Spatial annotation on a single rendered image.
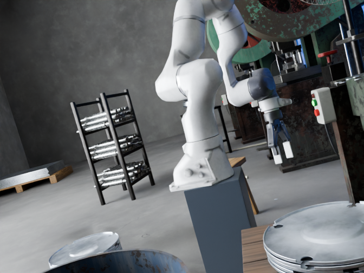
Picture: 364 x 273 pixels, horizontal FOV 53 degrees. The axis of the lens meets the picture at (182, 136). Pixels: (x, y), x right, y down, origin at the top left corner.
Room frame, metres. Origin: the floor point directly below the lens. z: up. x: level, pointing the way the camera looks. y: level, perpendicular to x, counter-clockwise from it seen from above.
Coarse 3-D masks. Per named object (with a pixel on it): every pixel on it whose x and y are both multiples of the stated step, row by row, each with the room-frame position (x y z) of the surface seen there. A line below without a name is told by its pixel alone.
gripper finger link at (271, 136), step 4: (272, 124) 1.47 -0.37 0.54; (268, 128) 1.48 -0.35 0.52; (272, 128) 1.47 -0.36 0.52; (268, 132) 1.47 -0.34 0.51; (272, 132) 1.46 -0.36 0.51; (268, 136) 1.46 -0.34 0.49; (272, 136) 1.45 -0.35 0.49; (268, 140) 1.46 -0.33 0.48; (272, 140) 1.44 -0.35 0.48; (268, 144) 1.45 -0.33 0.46; (272, 144) 1.44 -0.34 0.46
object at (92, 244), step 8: (104, 232) 1.59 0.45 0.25; (112, 232) 1.56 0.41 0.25; (80, 240) 1.58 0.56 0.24; (88, 240) 1.55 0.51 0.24; (96, 240) 1.52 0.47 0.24; (104, 240) 1.50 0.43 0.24; (112, 240) 1.47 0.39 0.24; (64, 248) 1.54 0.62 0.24; (72, 248) 1.51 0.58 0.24; (80, 248) 1.47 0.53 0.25; (88, 248) 1.44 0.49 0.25; (96, 248) 1.43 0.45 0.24; (104, 248) 1.41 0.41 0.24; (56, 256) 1.46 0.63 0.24; (64, 256) 1.44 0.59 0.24; (72, 256) 1.41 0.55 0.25; (80, 256) 1.39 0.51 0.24; (56, 264) 1.37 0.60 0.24
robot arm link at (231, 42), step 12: (240, 24) 1.39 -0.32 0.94; (228, 36) 1.39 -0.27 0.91; (240, 36) 1.39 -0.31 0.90; (228, 48) 1.42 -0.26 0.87; (240, 48) 1.43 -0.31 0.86; (228, 60) 1.46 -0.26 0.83; (228, 72) 1.48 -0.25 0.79; (228, 84) 1.50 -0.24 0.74; (240, 84) 1.48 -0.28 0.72; (228, 96) 1.51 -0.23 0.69; (240, 96) 1.48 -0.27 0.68
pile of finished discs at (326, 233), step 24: (288, 216) 0.87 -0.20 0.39; (312, 216) 0.83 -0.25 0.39; (336, 216) 0.78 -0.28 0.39; (360, 216) 0.76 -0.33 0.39; (264, 240) 0.77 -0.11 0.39; (288, 240) 0.74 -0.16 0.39; (312, 240) 0.71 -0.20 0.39; (336, 240) 0.68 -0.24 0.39; (360, 240) 0.66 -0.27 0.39; (288, 264) 0.66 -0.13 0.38; (312, 264) 0.62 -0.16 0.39; (336, 264) 0.60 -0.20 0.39; (360, 264) 0.59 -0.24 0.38
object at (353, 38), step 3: (363, 33) 1.11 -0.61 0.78; (351, 36) 1.13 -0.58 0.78; (354, 36) 1.12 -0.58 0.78; (357, 36) 1.11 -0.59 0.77; (360, 36) 1.11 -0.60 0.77; (363, 36) 1.11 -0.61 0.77; (345, 39) 1.17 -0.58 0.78; (348, 39) 1.15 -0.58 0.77; (351, 39) 1.13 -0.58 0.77; (354, 39) 1.12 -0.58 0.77; (357, 39) 1.19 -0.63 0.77; (336, 42) 1.24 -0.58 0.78; (339, 42) 1.22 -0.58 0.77; (342, 42) 1.19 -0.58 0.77; (345, 42) 1.18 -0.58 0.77
